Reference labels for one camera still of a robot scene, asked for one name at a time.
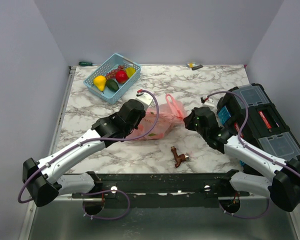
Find pink plastic bag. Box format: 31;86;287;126
127;94;186;140

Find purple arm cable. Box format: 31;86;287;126
17;89;161;221
201;90;300;220

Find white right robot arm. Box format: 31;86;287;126
183;106;300;212

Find yellow black small tool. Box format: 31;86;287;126
186;62;203;71

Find yellow fake starfruit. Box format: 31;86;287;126
124;67;136;78

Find metal rail at table edge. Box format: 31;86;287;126
48;66;77;155

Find black mounting bar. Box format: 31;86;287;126
72;169;238;209

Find black plastic toolbox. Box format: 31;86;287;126
216;83;300;172

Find yellow fake pear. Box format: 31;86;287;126
93;75;107;92

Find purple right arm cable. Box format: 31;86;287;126
201;90;300;220

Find light blue plastic basket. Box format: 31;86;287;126
83;53;141;105

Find red fake pomegranate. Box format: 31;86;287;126
115;70;129;84

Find green handled screwdriver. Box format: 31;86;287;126
78;61;94;67

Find green fake avocado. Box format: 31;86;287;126
106;78;119;92

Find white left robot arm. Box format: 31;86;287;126
21;96;152;207

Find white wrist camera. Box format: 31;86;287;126
200;97;216;109
135;91;153;110

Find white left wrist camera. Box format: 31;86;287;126
135;91;153;110

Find purple fake grapes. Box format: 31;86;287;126
105;65;125;79

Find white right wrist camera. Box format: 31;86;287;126
200;97;216;109

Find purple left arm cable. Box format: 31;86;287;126
17;89;161;221

